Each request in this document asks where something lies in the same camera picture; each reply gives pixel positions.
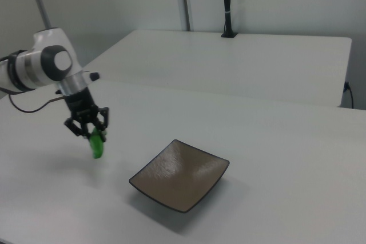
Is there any thin black table cable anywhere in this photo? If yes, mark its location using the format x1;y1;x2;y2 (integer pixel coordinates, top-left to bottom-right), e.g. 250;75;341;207
344;80;355;110

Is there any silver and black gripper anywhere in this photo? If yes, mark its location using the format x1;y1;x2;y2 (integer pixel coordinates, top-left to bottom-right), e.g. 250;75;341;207
58;71;110;143

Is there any square brown ceramic plate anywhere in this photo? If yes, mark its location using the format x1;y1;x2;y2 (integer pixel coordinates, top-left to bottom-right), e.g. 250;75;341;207
128;139;230;214

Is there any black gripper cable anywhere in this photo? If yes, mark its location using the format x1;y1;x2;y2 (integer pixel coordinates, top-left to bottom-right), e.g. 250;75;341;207
7;92;64;113

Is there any green chili pepper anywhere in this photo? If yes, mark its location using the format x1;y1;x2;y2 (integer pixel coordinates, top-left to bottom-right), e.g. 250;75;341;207
89;127;106;160

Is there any black pole with white tie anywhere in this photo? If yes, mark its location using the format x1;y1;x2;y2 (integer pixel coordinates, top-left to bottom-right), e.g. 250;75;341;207
220;0;240;39

